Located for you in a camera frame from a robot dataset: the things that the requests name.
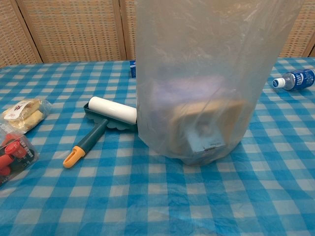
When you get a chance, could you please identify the translucent plastic bag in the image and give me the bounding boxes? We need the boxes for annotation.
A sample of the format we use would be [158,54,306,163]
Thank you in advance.
[134,0,304,167]

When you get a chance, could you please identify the tan box inside bag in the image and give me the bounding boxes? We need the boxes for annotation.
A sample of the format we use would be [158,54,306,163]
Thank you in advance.
[169,98,247,154]

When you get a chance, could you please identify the teal lint roller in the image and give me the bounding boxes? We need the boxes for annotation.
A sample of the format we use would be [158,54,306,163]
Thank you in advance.
[63,96,138,169]

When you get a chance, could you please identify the light blue small box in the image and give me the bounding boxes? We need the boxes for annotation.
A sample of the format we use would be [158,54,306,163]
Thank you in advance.
[184,117,226,155]

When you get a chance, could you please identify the blue toothpaste box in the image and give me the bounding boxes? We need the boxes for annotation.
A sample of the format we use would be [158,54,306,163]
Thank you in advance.
[129,60,138,78]

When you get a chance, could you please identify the blue white checkered tablecloth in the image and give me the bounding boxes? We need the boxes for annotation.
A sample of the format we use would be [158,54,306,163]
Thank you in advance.
[0,57,315,236]

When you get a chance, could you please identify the woven wicker screen panel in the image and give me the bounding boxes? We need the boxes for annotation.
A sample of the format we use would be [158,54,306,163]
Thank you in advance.
[16,0,127,63]
[120,0,138,61]
[0,0,43,68]
[277,0,315,59]

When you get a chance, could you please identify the packaged bread slices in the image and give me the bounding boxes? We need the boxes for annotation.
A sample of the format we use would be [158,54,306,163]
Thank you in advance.
[1,98,52,135]

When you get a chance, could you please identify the blue label water bottle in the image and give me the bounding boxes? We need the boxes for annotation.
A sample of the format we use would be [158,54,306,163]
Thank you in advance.
[272,68,315,91]

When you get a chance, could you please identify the packaged red black items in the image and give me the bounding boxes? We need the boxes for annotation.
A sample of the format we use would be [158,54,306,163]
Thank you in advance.
[0,122,40,188]

